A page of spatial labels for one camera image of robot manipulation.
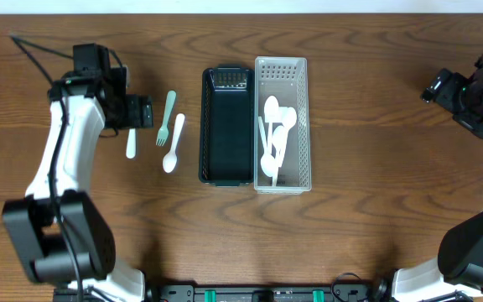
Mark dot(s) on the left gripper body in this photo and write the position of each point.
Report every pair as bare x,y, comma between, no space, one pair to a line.
142,111

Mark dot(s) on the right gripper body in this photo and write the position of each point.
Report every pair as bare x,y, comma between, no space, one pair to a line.
464,99

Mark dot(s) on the mint green fork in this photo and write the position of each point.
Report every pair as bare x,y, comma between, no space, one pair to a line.
163,132

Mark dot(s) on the white fork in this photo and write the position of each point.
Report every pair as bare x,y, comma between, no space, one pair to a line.
131,148

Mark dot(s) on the white spoon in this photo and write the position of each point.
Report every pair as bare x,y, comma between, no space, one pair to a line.
268,162
279,139
271,112

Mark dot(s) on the white spoon crossed top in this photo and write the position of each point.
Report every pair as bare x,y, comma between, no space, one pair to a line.
289,120

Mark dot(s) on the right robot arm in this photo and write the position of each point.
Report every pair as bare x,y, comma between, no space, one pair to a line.
456,274

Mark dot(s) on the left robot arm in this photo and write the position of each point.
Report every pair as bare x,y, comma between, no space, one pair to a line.
57,232

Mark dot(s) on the cream short spoon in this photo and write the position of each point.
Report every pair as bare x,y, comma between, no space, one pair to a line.
170,159

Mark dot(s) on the black plastic basket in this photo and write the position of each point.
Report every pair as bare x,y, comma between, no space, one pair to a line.
227,126

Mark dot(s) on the clear plastic basket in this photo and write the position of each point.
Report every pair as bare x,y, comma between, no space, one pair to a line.
286,78

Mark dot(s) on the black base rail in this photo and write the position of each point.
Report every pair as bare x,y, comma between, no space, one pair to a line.
336,292

